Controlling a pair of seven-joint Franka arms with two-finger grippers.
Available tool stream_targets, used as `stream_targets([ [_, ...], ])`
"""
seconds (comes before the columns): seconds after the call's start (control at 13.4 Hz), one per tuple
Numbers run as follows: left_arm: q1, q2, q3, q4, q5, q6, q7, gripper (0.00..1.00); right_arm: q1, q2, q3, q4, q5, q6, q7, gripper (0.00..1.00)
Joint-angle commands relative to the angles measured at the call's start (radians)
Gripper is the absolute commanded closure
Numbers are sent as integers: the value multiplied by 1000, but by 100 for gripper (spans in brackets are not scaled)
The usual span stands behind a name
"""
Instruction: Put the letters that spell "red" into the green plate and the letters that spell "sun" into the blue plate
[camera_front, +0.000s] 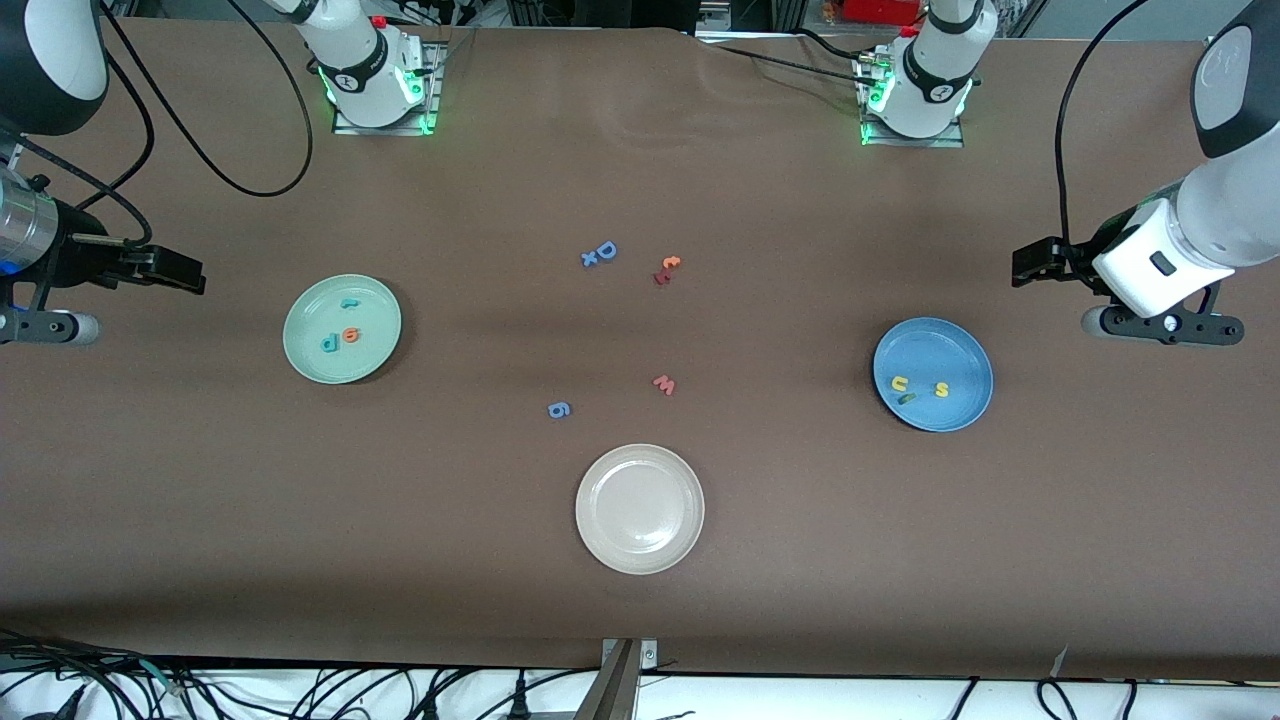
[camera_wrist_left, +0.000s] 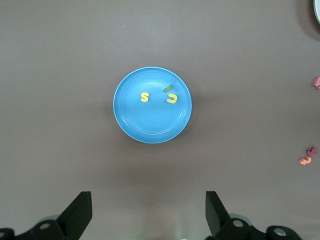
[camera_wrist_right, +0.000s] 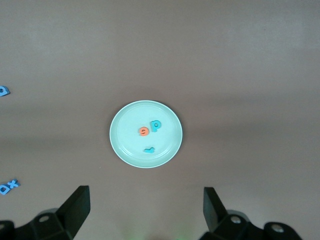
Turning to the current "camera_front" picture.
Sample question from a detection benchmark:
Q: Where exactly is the blue round plate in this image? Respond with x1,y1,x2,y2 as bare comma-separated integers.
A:
872,317,995,433

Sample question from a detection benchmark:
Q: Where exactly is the pale green round plate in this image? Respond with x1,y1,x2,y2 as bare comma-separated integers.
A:
282,274,403,386

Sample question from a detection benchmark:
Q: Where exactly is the red box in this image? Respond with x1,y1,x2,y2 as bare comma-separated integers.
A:
838,0,926,26

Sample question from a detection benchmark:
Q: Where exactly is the beige round plate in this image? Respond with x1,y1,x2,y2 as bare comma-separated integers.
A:
575,443,706,576

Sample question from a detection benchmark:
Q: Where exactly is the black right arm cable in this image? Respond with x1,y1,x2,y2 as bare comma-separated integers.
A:
0,0,314,246

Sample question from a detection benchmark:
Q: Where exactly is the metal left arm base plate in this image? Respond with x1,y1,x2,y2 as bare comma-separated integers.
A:
858,50,966,149

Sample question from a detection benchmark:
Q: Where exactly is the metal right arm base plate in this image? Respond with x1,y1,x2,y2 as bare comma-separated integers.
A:
332,40,443,136

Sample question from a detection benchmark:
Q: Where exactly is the black cable on table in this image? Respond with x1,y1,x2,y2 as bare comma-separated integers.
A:
715,28,881,86

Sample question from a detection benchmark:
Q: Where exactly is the metal table edge bracket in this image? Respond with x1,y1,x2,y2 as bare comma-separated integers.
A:
575,638,661,720

